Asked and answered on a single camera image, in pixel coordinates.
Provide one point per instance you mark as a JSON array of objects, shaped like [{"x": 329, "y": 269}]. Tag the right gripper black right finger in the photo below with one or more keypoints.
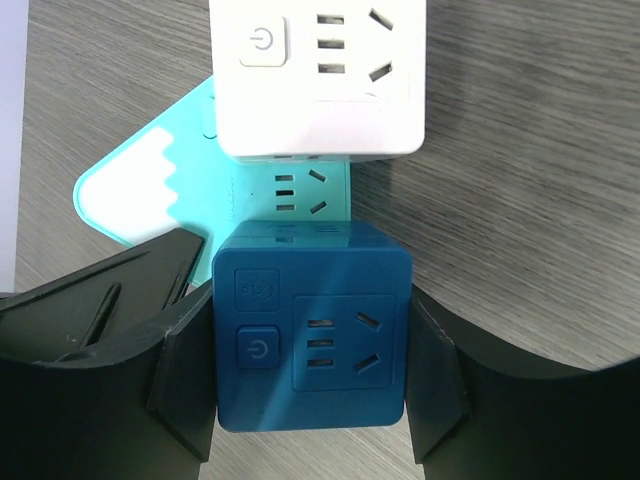
[{"x": 482, "y": 408}]

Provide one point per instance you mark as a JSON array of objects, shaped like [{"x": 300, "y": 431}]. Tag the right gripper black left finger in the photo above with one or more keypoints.
[{"x": 108, "y": 372}]

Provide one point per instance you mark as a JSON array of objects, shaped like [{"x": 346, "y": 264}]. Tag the blue cube socket plug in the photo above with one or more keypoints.
[{"x": 311, "y": 326}]

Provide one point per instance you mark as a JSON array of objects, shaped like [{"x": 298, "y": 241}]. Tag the teal triangular socket base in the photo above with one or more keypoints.
[{"x": 173, "y": 173}]

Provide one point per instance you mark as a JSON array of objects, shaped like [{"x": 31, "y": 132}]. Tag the white cube socket plug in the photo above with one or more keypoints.
[{"x": 339, "y": 80}]

